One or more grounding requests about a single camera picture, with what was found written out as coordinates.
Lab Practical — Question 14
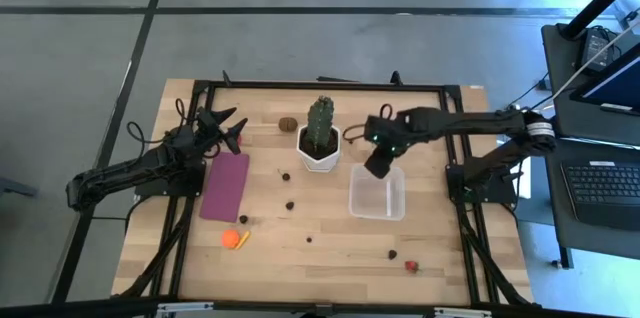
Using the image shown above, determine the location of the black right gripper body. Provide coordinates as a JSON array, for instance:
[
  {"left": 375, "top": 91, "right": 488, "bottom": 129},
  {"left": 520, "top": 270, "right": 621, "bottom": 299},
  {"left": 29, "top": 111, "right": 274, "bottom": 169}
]
[{"left": 364, "top": 110, "right": 410, "bottom": 155}]

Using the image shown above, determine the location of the grey floor object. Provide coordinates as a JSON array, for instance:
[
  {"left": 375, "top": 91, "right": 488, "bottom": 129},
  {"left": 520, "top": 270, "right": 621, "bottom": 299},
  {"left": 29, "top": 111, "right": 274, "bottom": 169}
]
[{"left": 0, "top": 176, "right": 39, "bottom": 199}]

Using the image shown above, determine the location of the monitor with blue screen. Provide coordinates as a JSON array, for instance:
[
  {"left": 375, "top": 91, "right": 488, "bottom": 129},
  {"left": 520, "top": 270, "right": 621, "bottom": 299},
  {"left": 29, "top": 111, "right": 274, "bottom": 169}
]
[{"left": 569, "top": 42, "right": 640, "bottom": 118}]

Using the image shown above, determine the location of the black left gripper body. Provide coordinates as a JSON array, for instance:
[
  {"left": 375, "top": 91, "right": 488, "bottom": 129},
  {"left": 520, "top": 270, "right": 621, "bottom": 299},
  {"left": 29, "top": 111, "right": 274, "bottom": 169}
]
[{"left": 197, "top": 106, "right": 229, "bottom": 149}]

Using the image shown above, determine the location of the white paper sheet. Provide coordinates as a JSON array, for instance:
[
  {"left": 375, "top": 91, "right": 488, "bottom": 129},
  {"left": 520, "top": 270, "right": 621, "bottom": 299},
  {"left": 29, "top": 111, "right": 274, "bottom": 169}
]
[{"left": 518, "top": 157, "right": 533, "bottom": 200}]

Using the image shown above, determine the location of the black keyboard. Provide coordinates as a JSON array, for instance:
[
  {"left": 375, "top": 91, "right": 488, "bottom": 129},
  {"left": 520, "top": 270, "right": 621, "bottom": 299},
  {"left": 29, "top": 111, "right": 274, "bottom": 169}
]
[{"left": 560, "top": 160, "right": 640, "bottom": 232}]

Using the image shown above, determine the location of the clear plastic tupperware container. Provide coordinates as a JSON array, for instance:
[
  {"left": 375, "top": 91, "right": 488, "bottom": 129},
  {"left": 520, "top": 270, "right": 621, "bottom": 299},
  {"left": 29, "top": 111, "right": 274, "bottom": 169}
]
[{"left": 348, "top": 163, "right": 407, "bottom": 222}]

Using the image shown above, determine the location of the white cable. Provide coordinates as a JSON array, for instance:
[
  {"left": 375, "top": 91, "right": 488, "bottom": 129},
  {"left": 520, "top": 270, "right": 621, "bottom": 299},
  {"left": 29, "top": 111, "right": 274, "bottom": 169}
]
[{"left": 547, "top": 17, "right": 640, "bottom": 102}]

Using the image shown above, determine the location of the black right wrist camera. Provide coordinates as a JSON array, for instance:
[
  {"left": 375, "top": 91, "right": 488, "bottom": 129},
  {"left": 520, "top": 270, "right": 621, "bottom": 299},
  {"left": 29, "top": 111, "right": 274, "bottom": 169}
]
[{"left": 363, "top": 146, "right": 395, "bottom": 180}]

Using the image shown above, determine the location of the dark grey desk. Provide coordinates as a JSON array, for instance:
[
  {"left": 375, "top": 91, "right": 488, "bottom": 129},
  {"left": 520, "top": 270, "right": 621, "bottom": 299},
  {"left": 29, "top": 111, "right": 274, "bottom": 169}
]
[{"left": 541, "top": 22, "right": 640, "bottom": 262}]

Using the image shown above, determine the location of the black power adapter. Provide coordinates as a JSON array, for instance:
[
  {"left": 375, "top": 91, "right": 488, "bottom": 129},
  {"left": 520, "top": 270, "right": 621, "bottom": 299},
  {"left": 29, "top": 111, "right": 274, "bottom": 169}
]
[{"left": 579, "top": 27, "right": 615, "bottom": 73}]

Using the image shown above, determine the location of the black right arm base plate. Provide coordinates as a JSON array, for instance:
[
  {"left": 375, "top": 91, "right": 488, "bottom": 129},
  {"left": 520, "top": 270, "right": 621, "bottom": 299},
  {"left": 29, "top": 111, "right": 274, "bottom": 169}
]
[{"left": 445, "top": 163, "right": 518, "bottom": 205}]

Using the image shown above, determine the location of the purple cloth mat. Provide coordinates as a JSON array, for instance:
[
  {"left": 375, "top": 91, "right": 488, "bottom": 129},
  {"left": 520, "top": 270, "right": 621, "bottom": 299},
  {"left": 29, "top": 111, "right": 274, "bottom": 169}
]
[{"left": 198, "top": 151, "right": 251, "bottom": 224}]

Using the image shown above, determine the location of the black rig beam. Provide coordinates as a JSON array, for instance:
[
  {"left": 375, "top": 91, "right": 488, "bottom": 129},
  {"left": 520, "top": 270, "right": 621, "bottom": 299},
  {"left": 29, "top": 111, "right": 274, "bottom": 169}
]
[{"left": 0, "top": 296, "right": 640, "bottom": 318}]

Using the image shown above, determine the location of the orange mandarin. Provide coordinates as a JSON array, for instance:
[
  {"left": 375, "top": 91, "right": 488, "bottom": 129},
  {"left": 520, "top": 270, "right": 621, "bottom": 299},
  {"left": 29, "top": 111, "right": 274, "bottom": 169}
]
[{"left": 220, "top": 229, "right": 241, "bottom": 250}]

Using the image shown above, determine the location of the green cactus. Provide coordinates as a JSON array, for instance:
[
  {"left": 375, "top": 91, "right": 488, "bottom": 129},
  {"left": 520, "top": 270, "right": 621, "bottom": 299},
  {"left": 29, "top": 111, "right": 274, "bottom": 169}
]
[{"left": 305, "top": 95, "right": 336, "bottom": 152}]

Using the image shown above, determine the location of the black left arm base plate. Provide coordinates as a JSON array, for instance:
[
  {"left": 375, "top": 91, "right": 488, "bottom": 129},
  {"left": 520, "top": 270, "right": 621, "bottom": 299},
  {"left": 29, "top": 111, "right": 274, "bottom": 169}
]
[{"left": 133, "top": 157, "right": 207, "bottom": 198}]

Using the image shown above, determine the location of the black aluminium table frame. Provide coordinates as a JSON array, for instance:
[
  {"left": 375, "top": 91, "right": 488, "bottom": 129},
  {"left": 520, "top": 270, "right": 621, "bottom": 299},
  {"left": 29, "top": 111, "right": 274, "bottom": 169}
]
[{"left": 112, "top": 70, "right": 539, "bottom": 309}]

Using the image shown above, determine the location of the white hexagonal plant pot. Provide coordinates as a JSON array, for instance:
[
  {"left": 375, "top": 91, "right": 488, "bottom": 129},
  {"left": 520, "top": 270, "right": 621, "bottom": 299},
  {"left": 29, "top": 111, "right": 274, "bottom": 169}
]
[{"left": 296, "top": 124, "right": 343, "bottom": 174}]

